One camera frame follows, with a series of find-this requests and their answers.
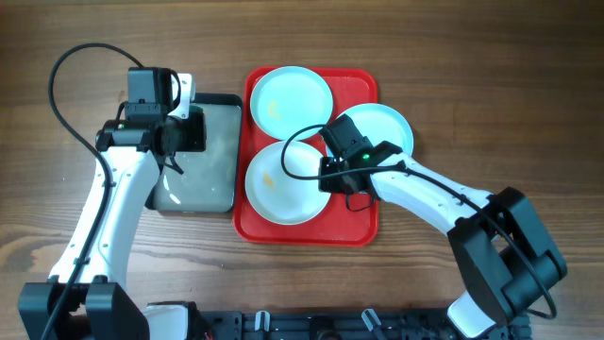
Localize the light blue plate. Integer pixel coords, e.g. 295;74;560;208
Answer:
341;103;414;155

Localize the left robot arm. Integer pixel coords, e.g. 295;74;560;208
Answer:
18;112;206;339

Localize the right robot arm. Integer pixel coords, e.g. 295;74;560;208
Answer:
319;151;567;338

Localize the black water tray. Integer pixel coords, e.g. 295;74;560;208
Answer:
145;93;243;213

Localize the mint plate back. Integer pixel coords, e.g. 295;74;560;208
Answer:
249;66;334;141

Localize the black base frame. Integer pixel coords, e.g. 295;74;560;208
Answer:
197;308;532;340

